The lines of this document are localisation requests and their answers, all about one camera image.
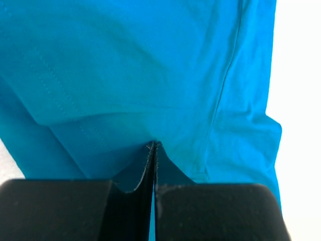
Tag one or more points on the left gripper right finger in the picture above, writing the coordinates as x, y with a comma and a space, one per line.
185, 210

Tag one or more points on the blue t shirt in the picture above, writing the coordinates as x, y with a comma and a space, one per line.
85, 85

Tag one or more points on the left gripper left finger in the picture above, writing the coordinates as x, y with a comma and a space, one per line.
128, 205

